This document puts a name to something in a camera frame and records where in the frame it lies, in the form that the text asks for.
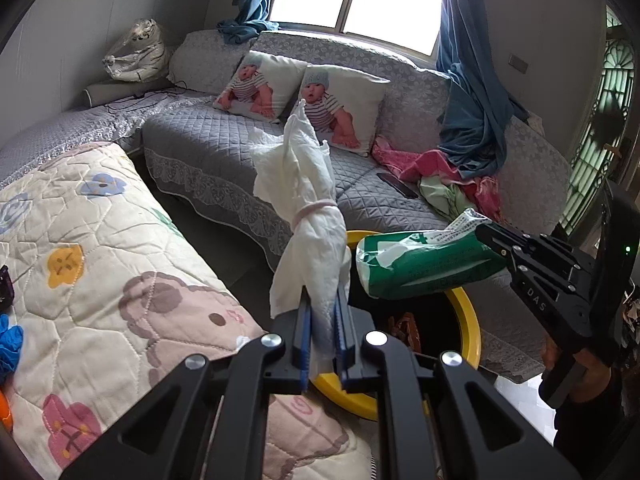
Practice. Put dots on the white cloth bundle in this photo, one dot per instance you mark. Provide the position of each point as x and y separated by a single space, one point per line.
310 185

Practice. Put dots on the orange snack wrapper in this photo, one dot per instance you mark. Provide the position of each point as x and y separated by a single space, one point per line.
407 332

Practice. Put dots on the baby print pillow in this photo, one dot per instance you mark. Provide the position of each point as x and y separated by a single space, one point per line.
345 105
255 85

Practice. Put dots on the cartoon bear printed quilt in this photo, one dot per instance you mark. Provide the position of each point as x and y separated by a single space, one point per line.
125 240

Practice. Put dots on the small orange wrapper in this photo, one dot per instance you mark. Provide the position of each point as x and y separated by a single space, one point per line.
4 410

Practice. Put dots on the light green cloth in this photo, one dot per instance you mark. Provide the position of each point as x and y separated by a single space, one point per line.
440 192

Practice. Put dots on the black plastic bag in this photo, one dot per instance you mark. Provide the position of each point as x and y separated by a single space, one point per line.
4 285

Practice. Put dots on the long blue curtain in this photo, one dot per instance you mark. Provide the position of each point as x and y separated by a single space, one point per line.
465 85

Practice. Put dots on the blue cloth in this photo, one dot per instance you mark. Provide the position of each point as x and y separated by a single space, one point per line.
9 350

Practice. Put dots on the green wet wipes packet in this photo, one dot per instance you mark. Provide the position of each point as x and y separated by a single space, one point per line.
425 265

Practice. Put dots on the tiger plush in plastic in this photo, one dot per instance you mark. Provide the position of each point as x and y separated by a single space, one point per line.
142 55

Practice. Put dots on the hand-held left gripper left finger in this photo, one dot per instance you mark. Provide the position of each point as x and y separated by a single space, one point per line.
305 340

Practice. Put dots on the door with green glass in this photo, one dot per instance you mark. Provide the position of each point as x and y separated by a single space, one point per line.
595 110

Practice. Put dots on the black phone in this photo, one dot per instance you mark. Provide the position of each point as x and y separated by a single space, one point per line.
397 185

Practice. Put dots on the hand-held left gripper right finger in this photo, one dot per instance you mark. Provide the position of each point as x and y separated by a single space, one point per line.
342 345

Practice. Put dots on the person's right hand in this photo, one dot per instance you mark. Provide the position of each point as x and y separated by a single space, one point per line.
549 357

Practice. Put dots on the grey bolster pillow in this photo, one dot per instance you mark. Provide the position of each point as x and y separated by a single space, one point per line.
115 91

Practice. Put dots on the pink cloth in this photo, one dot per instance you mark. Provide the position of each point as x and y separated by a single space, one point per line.
425 165

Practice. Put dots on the yellow trash bin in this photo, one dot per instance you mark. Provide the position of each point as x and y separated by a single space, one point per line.
467 320

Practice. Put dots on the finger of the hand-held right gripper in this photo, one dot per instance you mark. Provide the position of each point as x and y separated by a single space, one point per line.
515 262
500 236

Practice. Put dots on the grey quilted sofa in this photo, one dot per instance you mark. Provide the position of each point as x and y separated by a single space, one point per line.
210 145

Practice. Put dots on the wall switch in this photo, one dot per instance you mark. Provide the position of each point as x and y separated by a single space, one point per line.
518 62

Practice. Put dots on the person's right forearm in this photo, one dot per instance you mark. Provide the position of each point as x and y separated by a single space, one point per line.
595 420

